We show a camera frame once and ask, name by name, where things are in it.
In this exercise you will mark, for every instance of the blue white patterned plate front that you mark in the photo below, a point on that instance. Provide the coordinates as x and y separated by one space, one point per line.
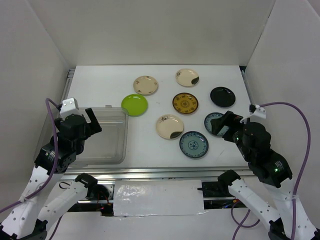
194 144

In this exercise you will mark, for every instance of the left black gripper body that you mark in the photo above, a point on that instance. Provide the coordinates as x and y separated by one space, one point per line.
80 145

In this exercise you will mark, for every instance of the black glossy plate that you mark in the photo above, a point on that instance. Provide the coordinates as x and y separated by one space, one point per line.
222 97

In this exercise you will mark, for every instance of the clear plastic bin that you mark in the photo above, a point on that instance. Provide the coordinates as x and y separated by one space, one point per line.
107 147

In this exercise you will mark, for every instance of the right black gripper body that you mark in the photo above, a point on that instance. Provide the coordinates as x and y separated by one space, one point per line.
242 147

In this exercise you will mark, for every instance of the yellow patterned plate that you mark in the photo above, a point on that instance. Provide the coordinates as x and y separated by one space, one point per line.
185 103

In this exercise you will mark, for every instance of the lime green plate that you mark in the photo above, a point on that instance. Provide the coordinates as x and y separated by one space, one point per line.
135 104

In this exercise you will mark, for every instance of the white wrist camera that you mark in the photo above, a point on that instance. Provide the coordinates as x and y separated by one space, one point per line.
69 107
255 110

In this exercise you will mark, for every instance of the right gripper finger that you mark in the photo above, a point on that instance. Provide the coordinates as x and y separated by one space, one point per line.
234 124
216 126

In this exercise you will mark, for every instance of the cream plate with small flowers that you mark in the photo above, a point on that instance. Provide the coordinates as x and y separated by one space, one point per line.
145 85

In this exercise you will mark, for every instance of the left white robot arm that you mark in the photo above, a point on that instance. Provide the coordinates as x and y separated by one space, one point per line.
31 217

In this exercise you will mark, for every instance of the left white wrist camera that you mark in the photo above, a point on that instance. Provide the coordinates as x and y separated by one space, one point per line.
69 107

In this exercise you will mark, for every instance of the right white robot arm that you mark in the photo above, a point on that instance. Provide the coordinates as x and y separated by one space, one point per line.
287 220

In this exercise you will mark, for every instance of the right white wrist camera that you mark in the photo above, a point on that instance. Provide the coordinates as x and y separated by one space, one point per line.
255 110

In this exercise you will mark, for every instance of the blue white patterned plate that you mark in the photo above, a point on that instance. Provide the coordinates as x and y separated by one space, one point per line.
194 144
208 125

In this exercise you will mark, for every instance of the cream plate black patch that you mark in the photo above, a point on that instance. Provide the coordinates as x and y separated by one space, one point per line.
169 126
187 77

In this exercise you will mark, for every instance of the white taped panel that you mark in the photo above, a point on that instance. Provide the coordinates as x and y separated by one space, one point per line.
158 198

